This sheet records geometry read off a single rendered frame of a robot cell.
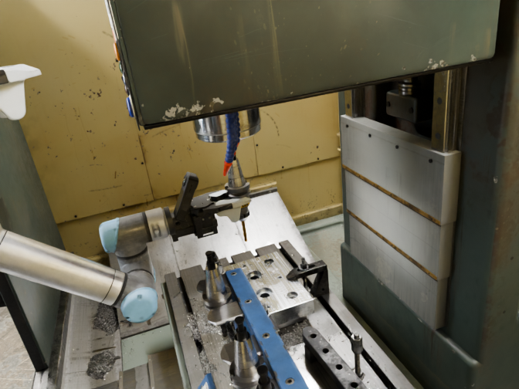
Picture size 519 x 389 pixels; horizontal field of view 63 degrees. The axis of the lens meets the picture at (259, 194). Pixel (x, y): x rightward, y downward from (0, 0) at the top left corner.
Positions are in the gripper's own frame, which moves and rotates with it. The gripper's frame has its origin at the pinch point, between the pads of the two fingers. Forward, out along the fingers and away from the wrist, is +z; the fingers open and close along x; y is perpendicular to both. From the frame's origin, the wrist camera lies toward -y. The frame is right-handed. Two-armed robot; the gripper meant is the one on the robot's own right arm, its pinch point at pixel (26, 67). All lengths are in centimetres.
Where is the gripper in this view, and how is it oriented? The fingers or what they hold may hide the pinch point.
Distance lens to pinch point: 61.3
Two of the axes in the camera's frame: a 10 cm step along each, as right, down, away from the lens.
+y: 1.2, 9.0, 4.1
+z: 6.5, -3.8, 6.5
